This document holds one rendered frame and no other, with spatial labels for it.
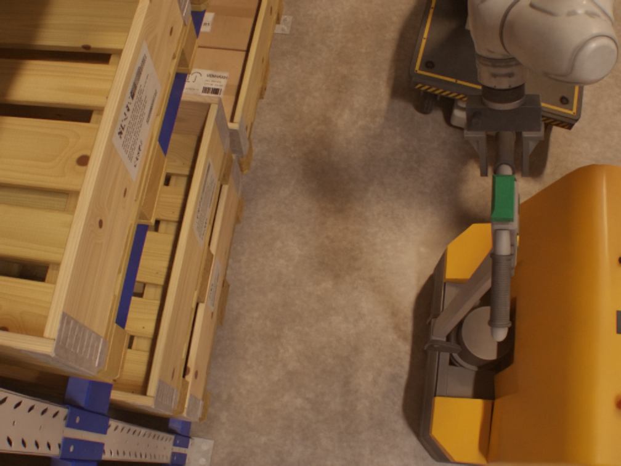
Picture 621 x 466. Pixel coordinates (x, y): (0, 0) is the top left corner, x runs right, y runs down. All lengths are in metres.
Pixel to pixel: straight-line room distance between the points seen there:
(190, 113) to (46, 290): 0.77
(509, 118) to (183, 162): 1.02
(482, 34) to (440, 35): 1.63
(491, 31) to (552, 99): 1.62
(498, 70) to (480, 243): 1.21
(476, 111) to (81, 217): 0.67
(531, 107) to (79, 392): 0.98
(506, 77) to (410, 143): 1.69
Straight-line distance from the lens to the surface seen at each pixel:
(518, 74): 1.08
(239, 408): 2.40
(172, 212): 1.79
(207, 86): 2.31
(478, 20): 1.04
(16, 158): 1.32
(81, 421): 1.27
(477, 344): 2.03
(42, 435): 1.13
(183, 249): 1.53
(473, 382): 2.16
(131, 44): 1.13
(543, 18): 0.93
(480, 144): 1.17
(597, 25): 0.90
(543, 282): 1.86
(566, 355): 1.71
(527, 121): 1.13
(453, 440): 2.08
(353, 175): 2.64
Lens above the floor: 2.37
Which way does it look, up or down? 69 degrees down
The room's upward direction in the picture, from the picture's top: 2 degrees counter-clockwise
